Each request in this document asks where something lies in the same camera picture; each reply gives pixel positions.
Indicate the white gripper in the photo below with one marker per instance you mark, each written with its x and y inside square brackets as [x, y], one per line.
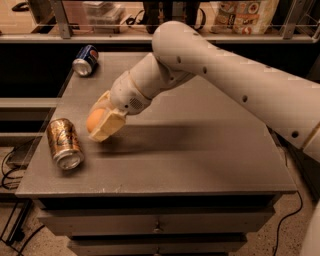
[127, 94]

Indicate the orange fruit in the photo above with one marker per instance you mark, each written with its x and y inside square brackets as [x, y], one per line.
[93, 119]

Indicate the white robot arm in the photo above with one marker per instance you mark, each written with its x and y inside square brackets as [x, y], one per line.
[287, 104]

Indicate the orange soda can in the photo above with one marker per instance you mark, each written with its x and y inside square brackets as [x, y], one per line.
[64, 145]

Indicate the blue pepsi can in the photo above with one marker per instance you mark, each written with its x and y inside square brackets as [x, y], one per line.
[85, 60]

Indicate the clear plastic container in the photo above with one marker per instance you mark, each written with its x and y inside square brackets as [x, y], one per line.
[102, 14]

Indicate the grey drawer cabinet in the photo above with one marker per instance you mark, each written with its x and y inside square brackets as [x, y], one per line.
[193, 148]

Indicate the black bag on shelf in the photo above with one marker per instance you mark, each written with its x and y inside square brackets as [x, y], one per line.
[155, 13]

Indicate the lower drawer with knob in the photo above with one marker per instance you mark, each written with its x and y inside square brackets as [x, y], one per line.
[157, 245]

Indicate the drawer with knob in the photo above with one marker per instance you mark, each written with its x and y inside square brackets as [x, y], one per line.
[157, 245]
[100, 222]

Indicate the upper drawer with knob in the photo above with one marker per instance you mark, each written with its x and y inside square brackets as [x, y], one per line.
[100, 222]

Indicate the printed snack bag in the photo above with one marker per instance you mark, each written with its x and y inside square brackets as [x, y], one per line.
[245, 17]

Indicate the metal shelf rail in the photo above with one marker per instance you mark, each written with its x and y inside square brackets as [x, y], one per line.
[51, 21]

